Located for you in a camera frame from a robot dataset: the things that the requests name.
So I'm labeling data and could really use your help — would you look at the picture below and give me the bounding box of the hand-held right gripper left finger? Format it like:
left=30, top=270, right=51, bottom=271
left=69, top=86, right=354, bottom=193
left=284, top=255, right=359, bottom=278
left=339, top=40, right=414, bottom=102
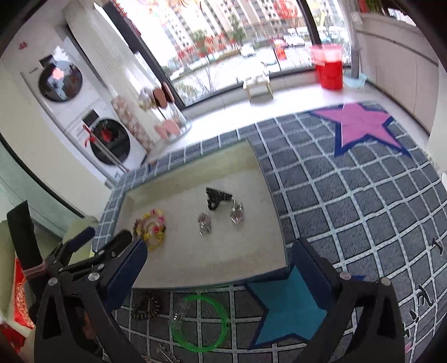
left=34, top=239, right=148, bottom=363

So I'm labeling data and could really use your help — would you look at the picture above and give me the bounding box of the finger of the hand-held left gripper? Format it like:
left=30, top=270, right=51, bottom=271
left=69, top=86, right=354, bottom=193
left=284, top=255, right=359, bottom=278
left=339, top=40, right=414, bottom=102
left=58, top=226, right=96, bottom=266
left=45, top=230, right=134, bottom=283

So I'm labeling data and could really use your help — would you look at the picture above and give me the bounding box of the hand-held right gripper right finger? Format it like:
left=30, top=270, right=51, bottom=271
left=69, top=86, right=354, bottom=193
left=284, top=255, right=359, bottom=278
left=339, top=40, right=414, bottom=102
left=291, top=238, right=407, bottom=363

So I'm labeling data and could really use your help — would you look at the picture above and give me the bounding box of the yellow hair tie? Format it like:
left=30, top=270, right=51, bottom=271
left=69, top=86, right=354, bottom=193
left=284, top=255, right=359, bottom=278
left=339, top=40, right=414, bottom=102
left=138, top=223, right=166, bottom=250

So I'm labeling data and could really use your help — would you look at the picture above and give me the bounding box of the pastel bead bracelet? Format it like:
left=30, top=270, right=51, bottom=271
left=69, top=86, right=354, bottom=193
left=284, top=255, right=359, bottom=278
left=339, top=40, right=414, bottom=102
left=133, top=209, right=166, bottom=241

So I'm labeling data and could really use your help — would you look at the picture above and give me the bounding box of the grey-green shallow tray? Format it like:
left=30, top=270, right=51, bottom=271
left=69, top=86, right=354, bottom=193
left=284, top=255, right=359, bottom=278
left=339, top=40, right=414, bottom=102
left=99, top=138, right=290, bottom=290

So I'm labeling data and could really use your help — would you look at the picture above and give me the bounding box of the black claw clip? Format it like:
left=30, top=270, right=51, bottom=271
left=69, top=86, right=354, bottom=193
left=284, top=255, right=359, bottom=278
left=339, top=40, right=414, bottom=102
left=205, top=187, right=233, bottom=211

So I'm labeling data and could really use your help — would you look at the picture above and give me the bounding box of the pale green sofa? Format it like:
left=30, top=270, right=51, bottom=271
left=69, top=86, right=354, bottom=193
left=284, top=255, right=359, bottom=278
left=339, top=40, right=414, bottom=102
left=0, top=216, right=100, bottom=315

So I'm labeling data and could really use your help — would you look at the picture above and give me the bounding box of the blue star patch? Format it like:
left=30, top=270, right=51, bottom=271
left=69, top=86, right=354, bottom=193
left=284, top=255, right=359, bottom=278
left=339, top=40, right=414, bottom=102
left=244, top=265, right=365, bottom=350

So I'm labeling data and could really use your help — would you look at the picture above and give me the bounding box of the red embroidered cushion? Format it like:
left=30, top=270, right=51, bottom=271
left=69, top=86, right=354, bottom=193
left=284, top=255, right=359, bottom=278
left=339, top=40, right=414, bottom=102
left=0, top=258, right=37, bottom=350

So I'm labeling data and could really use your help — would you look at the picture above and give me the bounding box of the grey checked tablecloth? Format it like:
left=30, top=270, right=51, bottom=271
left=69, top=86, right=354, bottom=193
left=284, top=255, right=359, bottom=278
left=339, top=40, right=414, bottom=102
left=92, top=101, right=447, bottom=363

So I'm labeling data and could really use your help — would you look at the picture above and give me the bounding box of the green translucent bangle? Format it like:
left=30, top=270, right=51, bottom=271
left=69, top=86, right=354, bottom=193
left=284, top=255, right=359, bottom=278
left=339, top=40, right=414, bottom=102
left=169, top=294, right=231, bottom=350

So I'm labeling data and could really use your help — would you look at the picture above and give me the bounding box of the red and white mop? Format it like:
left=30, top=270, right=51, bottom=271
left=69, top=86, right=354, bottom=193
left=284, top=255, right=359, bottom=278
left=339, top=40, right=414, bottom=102
left=82, top=122, right=128, bottom=173

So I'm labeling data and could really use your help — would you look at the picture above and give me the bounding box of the metal hair clip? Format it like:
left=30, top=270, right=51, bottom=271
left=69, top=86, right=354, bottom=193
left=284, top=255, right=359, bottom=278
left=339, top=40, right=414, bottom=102
left=155, top=344, right=182, bottom=363

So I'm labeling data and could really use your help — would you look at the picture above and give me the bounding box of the white washing machine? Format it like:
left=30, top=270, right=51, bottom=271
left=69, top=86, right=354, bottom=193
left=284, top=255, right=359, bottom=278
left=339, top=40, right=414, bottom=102
left=63, top=101, right=147, bottom=178

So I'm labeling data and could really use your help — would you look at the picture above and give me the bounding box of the pink checked folded mat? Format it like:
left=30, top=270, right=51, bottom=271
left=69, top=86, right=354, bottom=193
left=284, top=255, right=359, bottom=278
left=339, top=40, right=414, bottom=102
left=111, top=96, right=154, bottom=154

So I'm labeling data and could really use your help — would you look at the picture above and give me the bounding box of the slipper rack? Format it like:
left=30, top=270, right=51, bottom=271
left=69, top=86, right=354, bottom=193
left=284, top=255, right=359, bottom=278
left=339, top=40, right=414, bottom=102
left=138, top=81, right=193, bottom=142

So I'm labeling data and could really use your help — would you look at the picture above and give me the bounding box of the purple star patch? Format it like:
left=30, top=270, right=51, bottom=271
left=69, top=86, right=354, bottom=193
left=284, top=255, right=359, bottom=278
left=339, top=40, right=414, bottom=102
left=307, top=102, right=413, bottom=158

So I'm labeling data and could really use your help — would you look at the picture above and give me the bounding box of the white dryer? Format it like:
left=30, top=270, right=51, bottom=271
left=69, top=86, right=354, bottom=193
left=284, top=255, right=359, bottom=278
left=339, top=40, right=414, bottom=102
left=19, top=45, right=102, bottom=116

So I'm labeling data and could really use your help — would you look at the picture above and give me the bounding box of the blue basin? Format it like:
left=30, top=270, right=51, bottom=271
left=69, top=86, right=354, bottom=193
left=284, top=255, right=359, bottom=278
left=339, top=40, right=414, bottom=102
left=344, top=71, right=367, bottom=88

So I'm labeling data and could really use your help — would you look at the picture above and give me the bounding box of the red bucket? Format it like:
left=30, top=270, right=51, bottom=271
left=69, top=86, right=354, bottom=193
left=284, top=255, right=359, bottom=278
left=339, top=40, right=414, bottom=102
left=310, top=44, right=344, bottom=90

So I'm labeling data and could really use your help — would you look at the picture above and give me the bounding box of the grey pole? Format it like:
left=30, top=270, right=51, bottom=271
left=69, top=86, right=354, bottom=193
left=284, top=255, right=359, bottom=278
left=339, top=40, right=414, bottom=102
left=350, top=33, right=362, bottom=80

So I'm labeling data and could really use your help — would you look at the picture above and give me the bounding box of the white low cabinet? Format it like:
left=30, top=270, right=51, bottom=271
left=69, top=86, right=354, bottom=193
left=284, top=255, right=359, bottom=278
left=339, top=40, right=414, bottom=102
left=353, top=12, right=442, bottom=135

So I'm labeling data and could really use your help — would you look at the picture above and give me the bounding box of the large window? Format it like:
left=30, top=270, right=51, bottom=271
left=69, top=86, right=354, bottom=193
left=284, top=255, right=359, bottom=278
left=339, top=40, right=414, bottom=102
left=105, top=0, right=353, bottom=105

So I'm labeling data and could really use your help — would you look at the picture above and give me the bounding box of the brown spiral hair tie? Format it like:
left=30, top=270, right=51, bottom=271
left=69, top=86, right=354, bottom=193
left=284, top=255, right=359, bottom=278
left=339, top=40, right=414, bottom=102
left=131, top=292, right=163, bottom=320

